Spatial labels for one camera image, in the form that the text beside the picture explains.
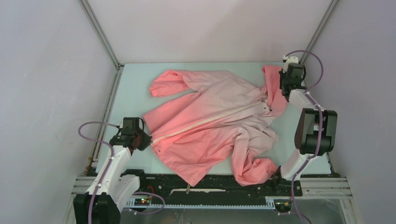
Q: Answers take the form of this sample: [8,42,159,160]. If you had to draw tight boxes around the pink zip-up hooded jacket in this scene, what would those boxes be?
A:
[143,65,288,186]

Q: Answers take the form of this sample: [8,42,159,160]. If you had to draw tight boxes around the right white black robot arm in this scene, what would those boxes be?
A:
[271,62,338,195]

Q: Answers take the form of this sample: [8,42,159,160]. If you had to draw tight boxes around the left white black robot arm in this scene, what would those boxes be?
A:
[73,117,152,224]

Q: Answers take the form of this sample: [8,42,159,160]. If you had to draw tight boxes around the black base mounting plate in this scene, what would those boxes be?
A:
[129,169,303,209]

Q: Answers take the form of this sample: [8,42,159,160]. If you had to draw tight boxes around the left circuit board with LEDs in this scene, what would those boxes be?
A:
[134,198,151,206]

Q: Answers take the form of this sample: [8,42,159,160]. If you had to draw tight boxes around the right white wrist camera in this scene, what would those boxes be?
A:
[282,55,299,73]

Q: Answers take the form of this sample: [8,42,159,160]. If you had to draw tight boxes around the white slotted cable duct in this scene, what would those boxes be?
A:
[123,197,276,210]

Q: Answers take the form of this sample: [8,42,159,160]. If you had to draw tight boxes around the aluminium frame rail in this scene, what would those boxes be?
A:
[71,176,354,200]

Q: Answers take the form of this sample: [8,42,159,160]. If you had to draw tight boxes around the right circuit board with wires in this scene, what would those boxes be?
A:
[274,202,293,214]

